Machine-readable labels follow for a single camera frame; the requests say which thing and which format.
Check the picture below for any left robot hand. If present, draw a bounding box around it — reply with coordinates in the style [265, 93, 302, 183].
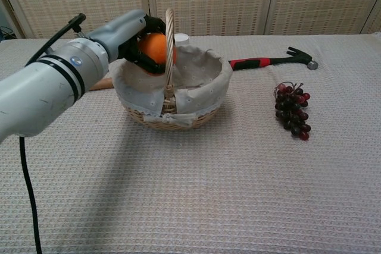
[89, 9, 169, 76]

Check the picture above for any orange fruit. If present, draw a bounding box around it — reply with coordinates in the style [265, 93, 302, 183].
[138, 32, 178, 74]

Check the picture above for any wicker basket with cloth liner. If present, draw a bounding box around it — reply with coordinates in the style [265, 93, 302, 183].
[111, 8, 233, 131]

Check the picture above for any woven folding screen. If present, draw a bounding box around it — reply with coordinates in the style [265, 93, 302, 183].
[0, 0, 381, 40]

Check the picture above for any wooden rolling pin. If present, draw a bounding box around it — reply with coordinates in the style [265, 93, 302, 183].
[89, 77, 114, 92]

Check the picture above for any red black claw hammer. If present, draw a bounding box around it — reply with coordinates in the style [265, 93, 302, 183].
[228, 46, 319, 71]

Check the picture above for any white waffle tablecloth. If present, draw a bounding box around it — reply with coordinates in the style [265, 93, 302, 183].
[0, 32, 381, 254]

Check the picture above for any dark red grape bunch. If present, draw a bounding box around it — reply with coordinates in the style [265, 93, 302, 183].
[273, 81, 312, 141]

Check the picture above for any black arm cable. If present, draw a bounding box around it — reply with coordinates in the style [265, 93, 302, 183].
[19, 12, 87, 254]

